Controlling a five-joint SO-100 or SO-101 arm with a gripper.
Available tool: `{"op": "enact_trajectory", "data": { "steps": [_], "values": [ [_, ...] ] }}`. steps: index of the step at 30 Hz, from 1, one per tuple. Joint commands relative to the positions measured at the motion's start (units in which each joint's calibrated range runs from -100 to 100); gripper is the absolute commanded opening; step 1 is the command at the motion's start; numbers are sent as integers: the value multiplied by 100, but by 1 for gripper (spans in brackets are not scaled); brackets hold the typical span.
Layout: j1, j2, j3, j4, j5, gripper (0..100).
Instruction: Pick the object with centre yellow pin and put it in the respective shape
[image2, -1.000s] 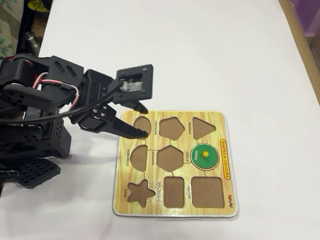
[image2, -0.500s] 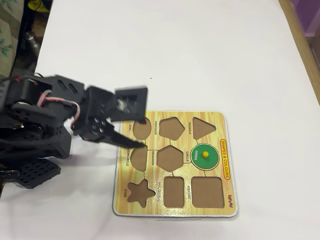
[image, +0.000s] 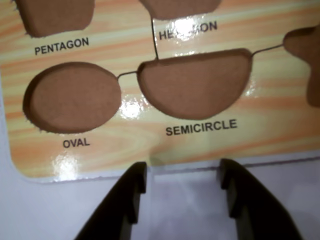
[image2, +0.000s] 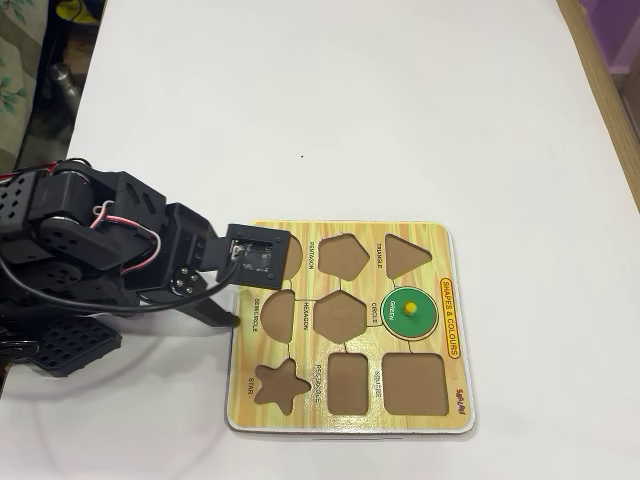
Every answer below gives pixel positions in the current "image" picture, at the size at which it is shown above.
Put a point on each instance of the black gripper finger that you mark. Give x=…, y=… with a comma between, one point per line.
x=120, y=200
x=260, y=212

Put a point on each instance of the wooden shapes puzzle board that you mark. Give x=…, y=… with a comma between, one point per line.
x=140, y=147

